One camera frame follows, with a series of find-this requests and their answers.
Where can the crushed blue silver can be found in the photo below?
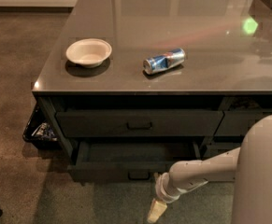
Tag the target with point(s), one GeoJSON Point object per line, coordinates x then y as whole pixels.
{"type": "Point", "coordinates": [164, 62]}

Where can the black bin with trash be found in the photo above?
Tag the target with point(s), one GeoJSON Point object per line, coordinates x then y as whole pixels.
{"type": "Point", "coordinates": [39, 133]}

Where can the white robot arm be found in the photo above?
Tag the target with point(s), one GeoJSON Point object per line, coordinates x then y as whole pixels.
{"type": "Point", "coordinates": [248, 166]}

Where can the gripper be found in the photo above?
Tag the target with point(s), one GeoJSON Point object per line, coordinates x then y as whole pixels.
{"type": "Point", "coordinates": [164, 188]}

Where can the grey counter cabinet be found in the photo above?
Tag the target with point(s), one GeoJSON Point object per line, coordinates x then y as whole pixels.
{"type": "Point", "coordinates": [132, 86]}

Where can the white paper bowl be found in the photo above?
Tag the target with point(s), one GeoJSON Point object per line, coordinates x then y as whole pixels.
{"type": "Point", "coordinates": [89, 53]}

